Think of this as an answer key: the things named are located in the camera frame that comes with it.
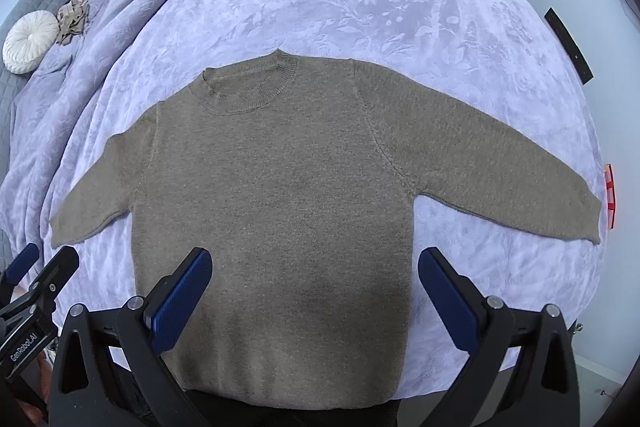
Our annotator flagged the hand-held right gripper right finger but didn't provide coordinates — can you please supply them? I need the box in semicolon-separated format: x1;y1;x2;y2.
417;247;581;427

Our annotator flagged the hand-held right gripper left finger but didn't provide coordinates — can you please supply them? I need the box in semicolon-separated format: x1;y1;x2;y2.
48;247;213;427

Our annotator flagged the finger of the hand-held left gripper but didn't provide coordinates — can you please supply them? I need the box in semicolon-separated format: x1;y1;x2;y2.
0;246;81;333
0;243;40;290

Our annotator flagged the olive brown knit sweater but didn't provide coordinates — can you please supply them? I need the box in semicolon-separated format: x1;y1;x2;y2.
48;48;603;409

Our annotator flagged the red plastic object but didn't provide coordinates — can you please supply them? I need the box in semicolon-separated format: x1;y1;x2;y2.
604;163;618;230

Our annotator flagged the white round pillow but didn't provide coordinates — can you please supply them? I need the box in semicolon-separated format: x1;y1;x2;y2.
2;11;60;74

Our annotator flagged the beige crumpled cloth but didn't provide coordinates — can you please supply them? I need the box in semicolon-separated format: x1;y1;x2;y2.
54;0;91;46

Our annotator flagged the lavender plush blanket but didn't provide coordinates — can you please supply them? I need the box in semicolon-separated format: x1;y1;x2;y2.
0;0;608;400

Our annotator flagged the black wall strip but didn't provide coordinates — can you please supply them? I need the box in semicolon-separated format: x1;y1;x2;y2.
544;8;594;84

